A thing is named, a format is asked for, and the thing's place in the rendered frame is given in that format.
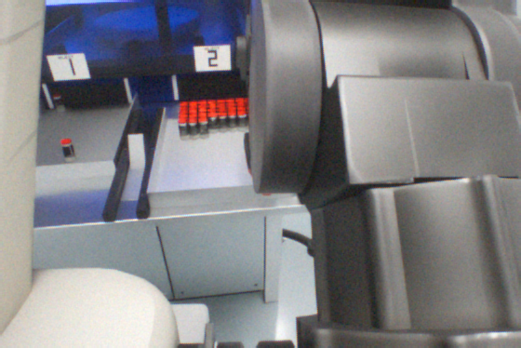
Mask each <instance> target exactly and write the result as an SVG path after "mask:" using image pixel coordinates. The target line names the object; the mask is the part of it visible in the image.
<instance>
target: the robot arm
mask: <svg viewBox="0 0 521 348"><path fill-rule="evenodd" d="M516 5H517V0H250V15H247V34H246V35H241V36H237V37H236V55H235V60H236V68H240V74H241V80H244V81H246V82H247V107H248V132H246V133H245V137H244V144H245V152H246V163H247V171H248V173H249V174H250V176H251V177H252V182H253V187H254V191H255V193H256V194H263V195H264V196H265V195H271V194H296V193H298V195H299V196H300V198H301V200H302V202H303V204H304V205H305V207H306V208H307V210H308V212H309V214H310V216H311V227H312V239H313V251H314V284H315V296H316V307H317V314H316V315H299V316H295V320H296V334H297V348H521V18H520V17H518V16H517V14H516Z"/></svg>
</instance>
